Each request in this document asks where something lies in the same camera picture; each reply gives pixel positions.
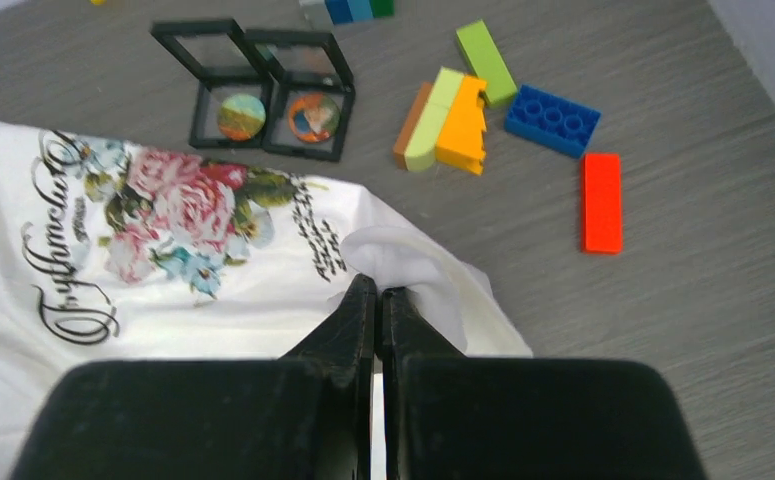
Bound lime green flat block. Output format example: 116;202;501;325
456;20;517;108

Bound black display case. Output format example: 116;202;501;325
245;28;356;162
150;18;274;149

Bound yellow orange block cluster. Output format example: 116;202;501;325
393;67;487;175

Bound black display case right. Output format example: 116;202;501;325
245;28;356;162

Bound red orange flat block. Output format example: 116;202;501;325
582;153;623;254

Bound black display case left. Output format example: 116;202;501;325
150;18;274;149

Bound round landscape brooch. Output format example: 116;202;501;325
217;93;266;141

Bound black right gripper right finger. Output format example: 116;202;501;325
380;288;706;479

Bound blue studded brick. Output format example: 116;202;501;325
504;84;602;159

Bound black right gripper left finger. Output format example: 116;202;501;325
11;275;377;479

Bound round orange blue brooch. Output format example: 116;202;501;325
287;92;341;143

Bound white floral t-shirt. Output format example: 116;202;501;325
0;122;531;479

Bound stacked blue green blocks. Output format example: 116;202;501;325
298;0;395;30

